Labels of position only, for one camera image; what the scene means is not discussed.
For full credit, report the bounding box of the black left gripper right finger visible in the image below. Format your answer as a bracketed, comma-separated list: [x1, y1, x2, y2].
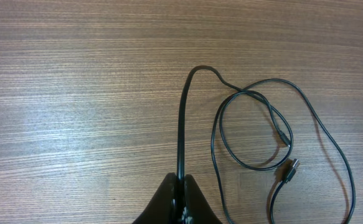
[184, 174, 222, 224]

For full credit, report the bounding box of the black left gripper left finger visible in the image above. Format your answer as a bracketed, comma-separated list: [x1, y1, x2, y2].
[133, 173, 177, 224]

